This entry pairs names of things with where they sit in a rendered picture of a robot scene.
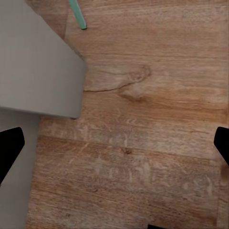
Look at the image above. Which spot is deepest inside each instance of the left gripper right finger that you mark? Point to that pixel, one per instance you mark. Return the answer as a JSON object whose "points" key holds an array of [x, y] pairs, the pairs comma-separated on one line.
{"points": [[221, 141]]}

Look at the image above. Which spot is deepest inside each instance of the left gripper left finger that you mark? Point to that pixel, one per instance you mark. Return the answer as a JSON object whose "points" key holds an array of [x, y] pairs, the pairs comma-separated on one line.
{"points": [[11, 143]]}

